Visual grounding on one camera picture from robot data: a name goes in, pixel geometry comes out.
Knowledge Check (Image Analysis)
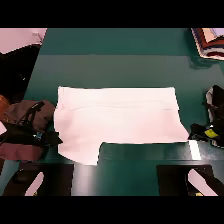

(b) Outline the white T-shirt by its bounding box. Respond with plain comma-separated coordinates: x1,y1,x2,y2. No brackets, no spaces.
53,85,191,167

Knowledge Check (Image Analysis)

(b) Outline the brown garment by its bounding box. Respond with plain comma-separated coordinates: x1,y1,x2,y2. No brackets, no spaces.
3,99,57,133

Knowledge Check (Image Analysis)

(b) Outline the maroon garment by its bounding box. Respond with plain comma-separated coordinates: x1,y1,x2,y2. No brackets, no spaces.
0,142,47,164

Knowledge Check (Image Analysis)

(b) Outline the black garment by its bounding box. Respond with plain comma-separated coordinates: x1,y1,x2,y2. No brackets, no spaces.
0,44,42,104

